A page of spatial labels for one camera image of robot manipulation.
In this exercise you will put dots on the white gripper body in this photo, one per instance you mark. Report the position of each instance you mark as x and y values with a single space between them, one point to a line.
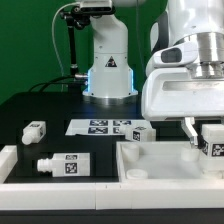
171 93

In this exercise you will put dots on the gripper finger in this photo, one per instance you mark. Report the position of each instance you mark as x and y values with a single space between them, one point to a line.
187 125

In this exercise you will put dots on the white square tabletop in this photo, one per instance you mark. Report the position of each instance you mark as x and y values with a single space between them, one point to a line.
165 161

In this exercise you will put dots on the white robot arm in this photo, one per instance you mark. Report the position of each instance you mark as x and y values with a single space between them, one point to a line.
198 21

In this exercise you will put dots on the paper sheet with tags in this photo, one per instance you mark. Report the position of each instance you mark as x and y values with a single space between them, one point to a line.
103 127

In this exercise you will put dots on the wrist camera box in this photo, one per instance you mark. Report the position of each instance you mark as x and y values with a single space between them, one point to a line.
180 54

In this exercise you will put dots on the white front fence wall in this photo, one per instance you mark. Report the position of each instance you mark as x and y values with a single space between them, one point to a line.
101 196

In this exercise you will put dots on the white fence wall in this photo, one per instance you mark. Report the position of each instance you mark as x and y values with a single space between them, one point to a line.
8 159
101 196

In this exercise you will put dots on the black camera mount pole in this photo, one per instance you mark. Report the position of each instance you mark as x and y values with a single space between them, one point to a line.
75 20

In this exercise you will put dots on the white left fence wall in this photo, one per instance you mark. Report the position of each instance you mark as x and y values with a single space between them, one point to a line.
8 159

